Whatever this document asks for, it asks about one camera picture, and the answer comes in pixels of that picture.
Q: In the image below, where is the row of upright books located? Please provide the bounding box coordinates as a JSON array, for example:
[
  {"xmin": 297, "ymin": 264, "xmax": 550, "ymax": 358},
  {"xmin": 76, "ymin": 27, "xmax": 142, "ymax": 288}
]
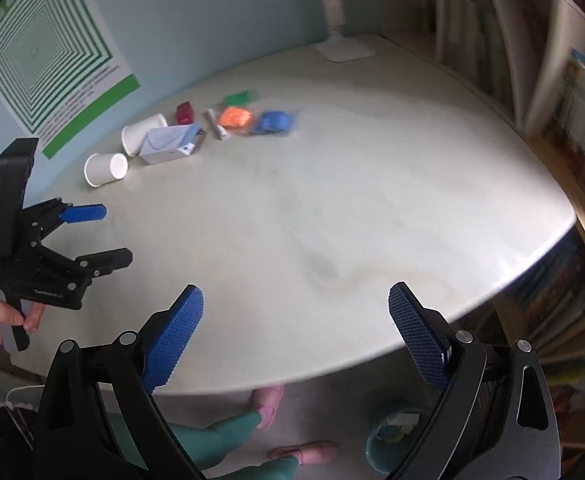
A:
[{"xmin": 439, "ymin": 0, "xmax": 520, "ymax": 116}]

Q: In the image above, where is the green plastic bag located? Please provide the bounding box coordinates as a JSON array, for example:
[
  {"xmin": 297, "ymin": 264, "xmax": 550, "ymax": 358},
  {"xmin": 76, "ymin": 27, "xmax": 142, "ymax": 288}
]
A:
[{"xmin": 222, "ymin": 90, "xmax": 258, "ymax": 108}]

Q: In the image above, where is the white and blue envelope box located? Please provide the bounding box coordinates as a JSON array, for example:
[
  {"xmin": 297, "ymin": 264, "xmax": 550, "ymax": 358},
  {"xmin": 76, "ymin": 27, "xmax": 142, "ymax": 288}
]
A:
[{"xmin": 139, "ymin": 122, "xmax": 208, "ymax": 166}]

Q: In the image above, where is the orange plastic bag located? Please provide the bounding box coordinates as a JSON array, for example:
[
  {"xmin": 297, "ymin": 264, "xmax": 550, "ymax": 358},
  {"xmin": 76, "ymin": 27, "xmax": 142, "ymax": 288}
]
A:
[{"xmin": 218, "ymin": 106, "xmax": 256, "ymax": 131}]

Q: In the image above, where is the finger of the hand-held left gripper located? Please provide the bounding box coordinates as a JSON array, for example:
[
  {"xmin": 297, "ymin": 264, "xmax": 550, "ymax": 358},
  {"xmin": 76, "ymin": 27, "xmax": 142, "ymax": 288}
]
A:
[
  {"xmin": 39, "ymin": 247, "xmax": 134, "ymax": 282},
  {"xmin": 22, "ymin": 199, "xmax": 107, "ymax": 244}
]

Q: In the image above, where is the teal trash bin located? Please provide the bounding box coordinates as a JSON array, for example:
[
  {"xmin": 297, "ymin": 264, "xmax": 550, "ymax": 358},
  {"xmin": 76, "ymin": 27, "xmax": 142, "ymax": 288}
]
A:
[{"xmin": 365, "ymin": 399, "xmax": 443, "ymax": 476}]

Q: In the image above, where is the green striped wall poster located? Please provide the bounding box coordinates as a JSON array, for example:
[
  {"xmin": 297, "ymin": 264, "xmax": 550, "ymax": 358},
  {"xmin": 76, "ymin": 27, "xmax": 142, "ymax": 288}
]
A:
[{"xmin": 0, "ymin": 0, "xmax": 140, "ymax": 161}]

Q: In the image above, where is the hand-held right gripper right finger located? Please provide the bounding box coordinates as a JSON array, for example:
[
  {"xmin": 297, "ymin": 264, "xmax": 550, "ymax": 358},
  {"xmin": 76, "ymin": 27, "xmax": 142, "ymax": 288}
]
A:
[{"xmin": 379, "ymin": 281, "xmax": 560, "ymax": 480}]

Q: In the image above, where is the pink slipper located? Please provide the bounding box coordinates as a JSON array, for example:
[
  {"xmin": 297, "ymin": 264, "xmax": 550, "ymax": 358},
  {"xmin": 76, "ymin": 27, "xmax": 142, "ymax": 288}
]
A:
[
  {"xmin": 250, "ymin": 385, "xmax": 286, "ymax": 431},
  {"xmin": 267, "ymin": 441, "xmax": 338, "ymax": 466}
]

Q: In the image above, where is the white paper cup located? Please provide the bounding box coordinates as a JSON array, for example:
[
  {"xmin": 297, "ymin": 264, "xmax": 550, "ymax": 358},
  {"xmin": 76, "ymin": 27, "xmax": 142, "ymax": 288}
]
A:
[
  {"xmin": 121, "ymin": 112, "xmax": 169, "ymax": 157},
  {"xmin": 83, "ymin": 151, "xmax": 129, "ymax": 188}
]

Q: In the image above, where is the shelf of colourful books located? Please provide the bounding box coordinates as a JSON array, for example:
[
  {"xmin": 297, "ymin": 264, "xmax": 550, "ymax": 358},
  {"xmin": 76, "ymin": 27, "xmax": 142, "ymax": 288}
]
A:
[{"xmin": 497, "ymin": 240, "xmax": 585, "ymax": 411}]

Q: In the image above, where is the wooden bookshelf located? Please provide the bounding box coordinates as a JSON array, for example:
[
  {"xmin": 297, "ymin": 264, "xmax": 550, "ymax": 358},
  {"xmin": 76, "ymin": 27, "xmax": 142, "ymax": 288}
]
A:
[{"xmin": 387, "ymin": 0, "xmax": 585, "ymax": 456}]

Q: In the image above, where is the slim white box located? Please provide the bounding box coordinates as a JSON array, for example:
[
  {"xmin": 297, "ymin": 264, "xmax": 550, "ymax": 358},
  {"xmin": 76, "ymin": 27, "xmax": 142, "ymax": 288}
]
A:
[{"xmin": 206, "ymin": 108, "xmax": 230, "ymax": 141}]

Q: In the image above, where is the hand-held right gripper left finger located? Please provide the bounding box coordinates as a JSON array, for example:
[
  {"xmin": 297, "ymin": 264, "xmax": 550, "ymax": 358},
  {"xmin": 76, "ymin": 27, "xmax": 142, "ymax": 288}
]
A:
[{"xmin": 31, "ymin": 284, "xmax": 208, "ymax": 480}]

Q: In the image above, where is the blue plastic bag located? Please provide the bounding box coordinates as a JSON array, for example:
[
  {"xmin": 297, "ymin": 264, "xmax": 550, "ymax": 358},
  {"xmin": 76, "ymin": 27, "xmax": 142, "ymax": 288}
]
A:
[{"xmin": 252, "ymin": 109, "xmax": 300, "ymax": 136}]

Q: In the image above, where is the white desk lamp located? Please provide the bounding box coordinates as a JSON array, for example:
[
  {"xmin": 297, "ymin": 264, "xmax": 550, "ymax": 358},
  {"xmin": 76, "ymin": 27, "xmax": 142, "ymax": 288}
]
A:
[{"xmin": 312, "ymin": 0, "xmax": 375, "ymax": 63}]

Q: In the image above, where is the person's leg in teal pants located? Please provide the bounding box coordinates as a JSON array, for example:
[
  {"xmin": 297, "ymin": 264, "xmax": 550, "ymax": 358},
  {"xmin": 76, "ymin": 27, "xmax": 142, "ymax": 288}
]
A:
[{"xmin": 162, "ymin": 407, "xmax": 268, "ymax": 467}]

